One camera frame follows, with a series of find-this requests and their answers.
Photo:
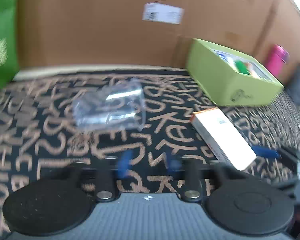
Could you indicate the green paper shopping bag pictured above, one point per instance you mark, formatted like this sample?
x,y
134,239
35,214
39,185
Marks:
x,y
8,47

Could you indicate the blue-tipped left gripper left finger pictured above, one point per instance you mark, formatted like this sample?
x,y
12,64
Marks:
x,y
64,199

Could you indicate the white box with barcode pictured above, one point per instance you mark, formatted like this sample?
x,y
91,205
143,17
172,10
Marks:
x,y
222,138

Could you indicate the clear plastic cup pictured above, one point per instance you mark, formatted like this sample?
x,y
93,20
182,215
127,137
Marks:
x,y
115,107

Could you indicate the pink thermos bottle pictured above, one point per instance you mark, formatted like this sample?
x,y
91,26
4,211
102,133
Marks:
x,y
276,59

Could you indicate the green small box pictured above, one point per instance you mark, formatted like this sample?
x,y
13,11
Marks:
x,y
241,67

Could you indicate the large brown cardboard box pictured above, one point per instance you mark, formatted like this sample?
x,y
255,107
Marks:
x,y
66,32

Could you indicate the black patterned tablecloth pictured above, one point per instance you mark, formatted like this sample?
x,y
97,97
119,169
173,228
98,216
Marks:
x,y
38,136

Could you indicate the white shipping label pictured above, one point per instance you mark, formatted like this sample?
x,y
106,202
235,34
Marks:
x,y
157,12

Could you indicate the light green open box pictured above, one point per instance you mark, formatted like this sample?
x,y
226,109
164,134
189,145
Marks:
x,y
212,67

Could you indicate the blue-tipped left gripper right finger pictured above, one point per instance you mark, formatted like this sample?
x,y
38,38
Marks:
x,y
234,200

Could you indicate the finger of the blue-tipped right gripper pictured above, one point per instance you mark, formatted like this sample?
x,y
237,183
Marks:
x,y
266,152

